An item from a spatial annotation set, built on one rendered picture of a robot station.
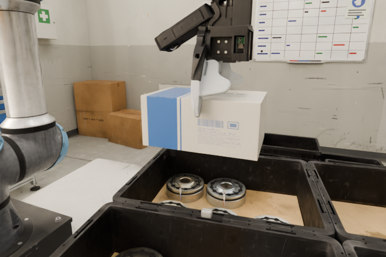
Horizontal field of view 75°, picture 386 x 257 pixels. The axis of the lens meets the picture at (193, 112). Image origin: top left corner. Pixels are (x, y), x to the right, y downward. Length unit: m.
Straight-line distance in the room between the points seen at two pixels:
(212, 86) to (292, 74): 2.93
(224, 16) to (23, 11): 0.46
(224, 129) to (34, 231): 0.53
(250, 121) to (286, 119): 3.00
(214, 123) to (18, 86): 0.47
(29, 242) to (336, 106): 3.17
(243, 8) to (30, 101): 0.52
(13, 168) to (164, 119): 0.37
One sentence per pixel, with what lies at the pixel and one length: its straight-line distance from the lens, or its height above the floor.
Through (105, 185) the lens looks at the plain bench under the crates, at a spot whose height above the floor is 0.70.
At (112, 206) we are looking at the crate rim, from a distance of 0.52.
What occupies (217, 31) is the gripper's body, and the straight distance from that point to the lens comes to 0.41.
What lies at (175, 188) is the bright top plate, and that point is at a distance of 0.69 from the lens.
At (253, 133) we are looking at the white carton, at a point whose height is 1.09.
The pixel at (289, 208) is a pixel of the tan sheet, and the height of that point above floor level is 0.83.
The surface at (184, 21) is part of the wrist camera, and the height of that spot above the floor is 1.26.
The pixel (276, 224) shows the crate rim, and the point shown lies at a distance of 0.48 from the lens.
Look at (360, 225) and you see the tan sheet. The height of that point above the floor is 0.83.
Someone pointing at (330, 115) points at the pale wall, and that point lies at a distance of 3.41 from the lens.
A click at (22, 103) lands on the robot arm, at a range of 0.70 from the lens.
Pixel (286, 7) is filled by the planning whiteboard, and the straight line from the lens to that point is 3.32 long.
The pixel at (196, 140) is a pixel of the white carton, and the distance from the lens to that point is 0.42.
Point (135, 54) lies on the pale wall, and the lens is 3.90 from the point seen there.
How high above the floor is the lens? 1.20
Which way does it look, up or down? 13 degrees down
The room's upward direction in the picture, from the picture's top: straight up
